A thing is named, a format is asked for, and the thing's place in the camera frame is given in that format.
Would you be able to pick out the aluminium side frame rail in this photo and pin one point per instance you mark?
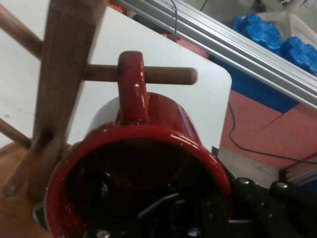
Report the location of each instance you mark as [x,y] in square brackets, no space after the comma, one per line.
[223,39]

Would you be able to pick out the orange red floor mat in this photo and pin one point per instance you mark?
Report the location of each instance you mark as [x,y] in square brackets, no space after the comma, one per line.
[267,134]

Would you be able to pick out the green enamel mug white lettering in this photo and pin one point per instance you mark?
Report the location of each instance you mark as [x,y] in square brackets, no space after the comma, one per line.
[37,213]

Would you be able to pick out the red ceramic mug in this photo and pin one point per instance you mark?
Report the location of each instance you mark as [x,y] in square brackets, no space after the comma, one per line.
[161,111]

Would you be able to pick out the blue floor mat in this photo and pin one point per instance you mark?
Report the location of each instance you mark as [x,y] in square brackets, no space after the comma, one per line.
[247,86]

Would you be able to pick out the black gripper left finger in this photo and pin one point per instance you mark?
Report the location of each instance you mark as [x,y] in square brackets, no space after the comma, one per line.
[158,205]

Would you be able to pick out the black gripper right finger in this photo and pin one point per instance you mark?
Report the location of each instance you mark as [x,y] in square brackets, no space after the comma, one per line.
[272,213]

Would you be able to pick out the brown wooden mug tree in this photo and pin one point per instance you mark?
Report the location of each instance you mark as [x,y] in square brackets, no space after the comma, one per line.
[64,74]

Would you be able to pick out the blue foam block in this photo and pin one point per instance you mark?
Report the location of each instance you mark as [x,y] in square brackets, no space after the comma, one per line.
[302,54]
[260,32]

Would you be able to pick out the black tape strip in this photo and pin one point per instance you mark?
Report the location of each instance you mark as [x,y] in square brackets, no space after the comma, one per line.
[215,151]

